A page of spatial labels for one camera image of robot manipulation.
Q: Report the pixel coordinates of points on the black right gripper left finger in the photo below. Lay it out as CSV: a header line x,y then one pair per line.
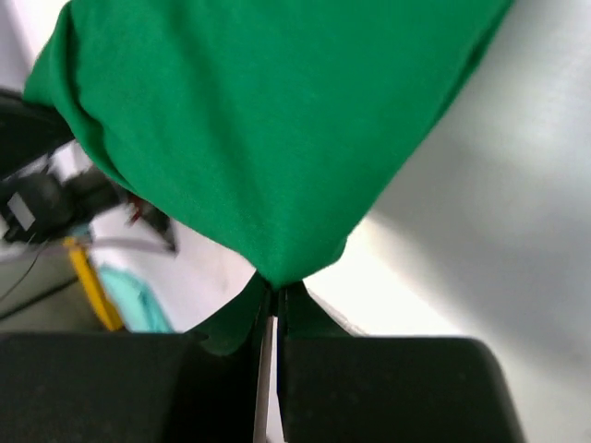
x,y
201,385

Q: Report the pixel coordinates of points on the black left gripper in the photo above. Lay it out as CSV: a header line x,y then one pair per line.
x,y
28,132

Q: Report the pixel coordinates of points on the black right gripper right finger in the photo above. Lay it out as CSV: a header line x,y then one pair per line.
x,y
336,387

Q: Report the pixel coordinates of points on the green t-shirt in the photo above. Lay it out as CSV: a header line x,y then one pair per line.
x,y
271,127

